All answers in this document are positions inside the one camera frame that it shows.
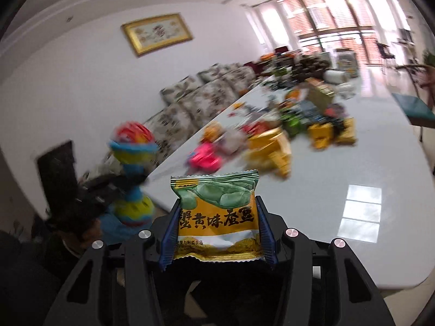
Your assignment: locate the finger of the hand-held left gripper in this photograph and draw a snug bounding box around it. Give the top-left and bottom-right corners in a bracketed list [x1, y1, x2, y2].
[78, 193, 118, 220]
[80, 173, 150, 192]

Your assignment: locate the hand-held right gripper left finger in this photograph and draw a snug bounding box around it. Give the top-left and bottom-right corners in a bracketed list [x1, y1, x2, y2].
[44, 197, 182, 326]

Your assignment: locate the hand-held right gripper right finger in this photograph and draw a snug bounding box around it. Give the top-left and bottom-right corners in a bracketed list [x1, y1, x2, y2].
[255, 195, 396, 326]

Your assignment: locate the rainbow plastic toy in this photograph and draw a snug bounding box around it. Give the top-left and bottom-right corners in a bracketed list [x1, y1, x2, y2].
[108, 121, 159, 228]

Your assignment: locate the yellow green snack packet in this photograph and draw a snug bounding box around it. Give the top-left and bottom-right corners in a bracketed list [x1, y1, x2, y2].
[170, 169, 264, 262]

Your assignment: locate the gold foil packet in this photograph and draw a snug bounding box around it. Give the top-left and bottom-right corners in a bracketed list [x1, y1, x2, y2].
[245, 127, 293, 179]

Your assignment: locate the pink plastic toy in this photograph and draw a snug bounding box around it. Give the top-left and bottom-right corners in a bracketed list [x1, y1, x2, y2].
[186, 143, 221, 172]

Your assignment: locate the white plastic bag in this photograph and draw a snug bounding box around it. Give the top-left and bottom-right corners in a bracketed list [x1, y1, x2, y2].
[221, 129, 247, 153]

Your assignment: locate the yellow plush toy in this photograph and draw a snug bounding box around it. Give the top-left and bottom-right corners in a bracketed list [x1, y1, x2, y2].
[200, 124, 225, 143]

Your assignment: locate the yellow box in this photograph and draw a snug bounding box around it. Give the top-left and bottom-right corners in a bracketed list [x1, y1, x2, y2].
[307, 123, 335, 149]
[336, 118, 357, 145]

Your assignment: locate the floral fabric sofa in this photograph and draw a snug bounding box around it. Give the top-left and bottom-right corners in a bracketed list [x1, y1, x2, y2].
[78, 63, 257, 184]

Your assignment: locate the green toy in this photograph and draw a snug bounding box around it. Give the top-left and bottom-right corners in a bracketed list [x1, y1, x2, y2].
[280, 110, 306, 136]

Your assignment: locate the brown cardboard carton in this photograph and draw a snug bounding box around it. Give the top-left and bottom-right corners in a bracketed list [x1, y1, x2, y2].
[304, 78, 335, 109]

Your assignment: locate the white paper roll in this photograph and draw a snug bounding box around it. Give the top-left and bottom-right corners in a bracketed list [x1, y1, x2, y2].
[323, 70, 350, 85]

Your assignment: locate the dark tea set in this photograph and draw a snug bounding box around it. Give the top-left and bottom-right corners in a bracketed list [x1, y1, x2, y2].
[292, 52, 332, 77]

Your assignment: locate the teal stool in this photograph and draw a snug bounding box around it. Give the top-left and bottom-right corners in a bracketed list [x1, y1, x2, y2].
[391, 92, 435, 126]

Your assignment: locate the black chair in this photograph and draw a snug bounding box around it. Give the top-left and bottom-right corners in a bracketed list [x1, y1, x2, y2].
[375, 41, 396, 75]

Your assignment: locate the large window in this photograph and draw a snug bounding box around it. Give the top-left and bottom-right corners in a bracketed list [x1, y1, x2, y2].
[253, 0, 413, 65]

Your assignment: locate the gold framed wall picture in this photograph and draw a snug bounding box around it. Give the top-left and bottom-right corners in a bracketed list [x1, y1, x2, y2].
[122, 13, 193, 57]

